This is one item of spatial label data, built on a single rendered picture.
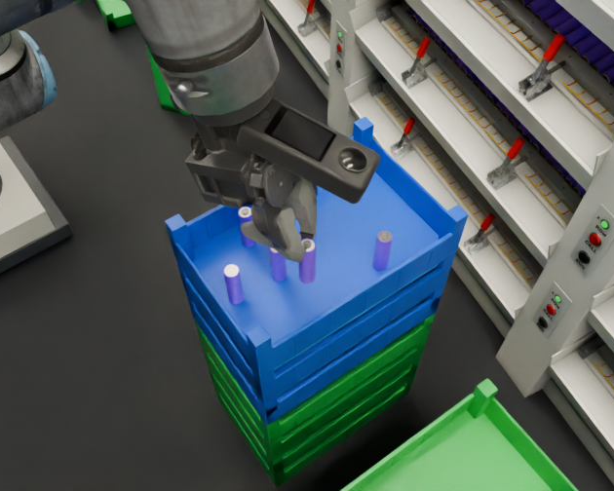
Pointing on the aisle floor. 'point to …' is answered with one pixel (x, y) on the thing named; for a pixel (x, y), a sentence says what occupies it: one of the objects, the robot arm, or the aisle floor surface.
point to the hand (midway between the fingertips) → (306, 245)
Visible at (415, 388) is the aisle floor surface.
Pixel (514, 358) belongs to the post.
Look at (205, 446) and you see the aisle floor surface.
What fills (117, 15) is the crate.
